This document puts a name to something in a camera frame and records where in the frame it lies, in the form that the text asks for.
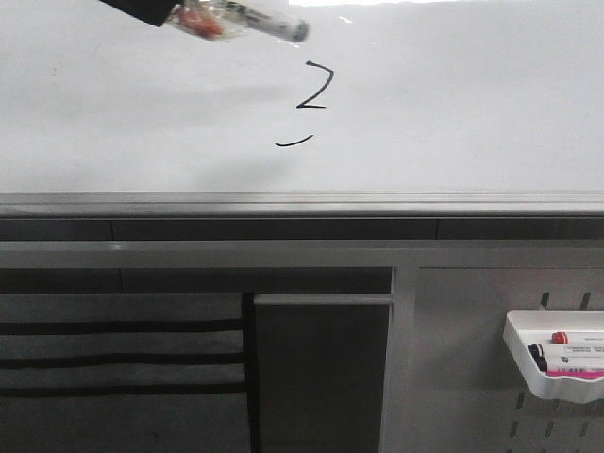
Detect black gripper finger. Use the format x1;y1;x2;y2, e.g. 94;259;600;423
101;0;178;27

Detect black and white whiteboard marker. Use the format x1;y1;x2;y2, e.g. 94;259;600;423
166;1;310;43

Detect white whiteboard table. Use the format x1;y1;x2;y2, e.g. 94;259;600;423
1;1;603;217

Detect grey fabric hanging organiser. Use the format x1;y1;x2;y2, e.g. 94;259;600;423
1;294;260;452

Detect white pegboard panel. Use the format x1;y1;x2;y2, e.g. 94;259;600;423
410;269;603;452

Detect black capped marker upper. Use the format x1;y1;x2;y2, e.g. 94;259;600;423
528;344;603;358

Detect black capped marker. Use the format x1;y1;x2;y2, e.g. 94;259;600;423
535;357;603;373
528;344;603;358

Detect red capped marker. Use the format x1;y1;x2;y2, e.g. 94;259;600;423
551;330;604;346

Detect black capped marker lower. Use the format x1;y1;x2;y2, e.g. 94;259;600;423
535;357;603;373

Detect white plastic marker tray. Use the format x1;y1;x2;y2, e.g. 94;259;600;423
503;310;603;404

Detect pink marker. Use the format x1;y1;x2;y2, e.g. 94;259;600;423
545;371;604;380

